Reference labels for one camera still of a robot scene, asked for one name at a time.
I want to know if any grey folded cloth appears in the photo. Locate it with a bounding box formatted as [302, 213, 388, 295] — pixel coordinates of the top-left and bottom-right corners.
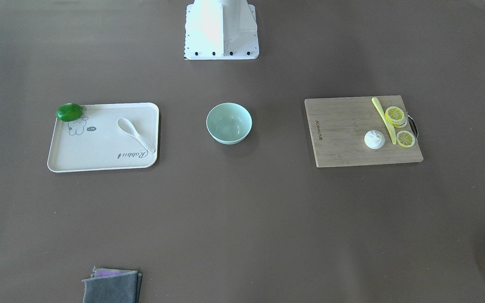
[82, 267, 142, 303]

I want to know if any yellow plastic knife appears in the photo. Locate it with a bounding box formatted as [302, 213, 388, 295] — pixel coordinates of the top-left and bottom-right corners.
[371, 97, 397, 145]

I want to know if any white steamed bun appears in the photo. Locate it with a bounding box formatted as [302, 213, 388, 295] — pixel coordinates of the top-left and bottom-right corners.
[364, 129, 386, 150]

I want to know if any green lime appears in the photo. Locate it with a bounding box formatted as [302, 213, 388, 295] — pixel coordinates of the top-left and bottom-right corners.
[56, 103, 83, 122]

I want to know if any cream rabbit serving tray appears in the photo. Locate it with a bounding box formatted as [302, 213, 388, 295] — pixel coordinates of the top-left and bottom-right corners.
[47, 102, 160, 173]

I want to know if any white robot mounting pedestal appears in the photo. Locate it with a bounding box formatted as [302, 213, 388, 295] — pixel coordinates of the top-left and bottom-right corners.
[184, 0, 260, 60]

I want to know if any white ceramic spoon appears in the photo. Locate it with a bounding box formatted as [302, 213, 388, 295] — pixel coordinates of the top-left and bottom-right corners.
[116, 117, 156, 153]

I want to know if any upper lemon slice stack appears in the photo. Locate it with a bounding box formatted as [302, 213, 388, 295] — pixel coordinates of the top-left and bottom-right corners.
[385, 106, 408, 128]

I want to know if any mint green bowl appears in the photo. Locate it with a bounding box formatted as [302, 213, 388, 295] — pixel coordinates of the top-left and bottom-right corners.
[206, 102, 253, 145]

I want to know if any wooden cutting board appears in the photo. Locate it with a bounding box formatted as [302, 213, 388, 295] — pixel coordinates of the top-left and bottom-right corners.
[304, 96, 424, 167]

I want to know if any lower lemon slice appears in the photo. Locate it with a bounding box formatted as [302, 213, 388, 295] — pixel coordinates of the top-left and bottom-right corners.
[396, 130, 416, 148]

